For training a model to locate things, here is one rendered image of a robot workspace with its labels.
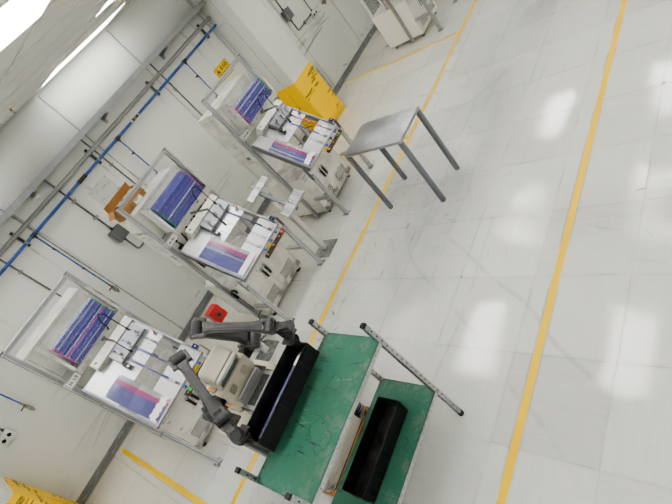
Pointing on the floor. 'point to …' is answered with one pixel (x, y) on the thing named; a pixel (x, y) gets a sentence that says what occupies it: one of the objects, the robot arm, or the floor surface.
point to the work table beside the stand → (370, 136)
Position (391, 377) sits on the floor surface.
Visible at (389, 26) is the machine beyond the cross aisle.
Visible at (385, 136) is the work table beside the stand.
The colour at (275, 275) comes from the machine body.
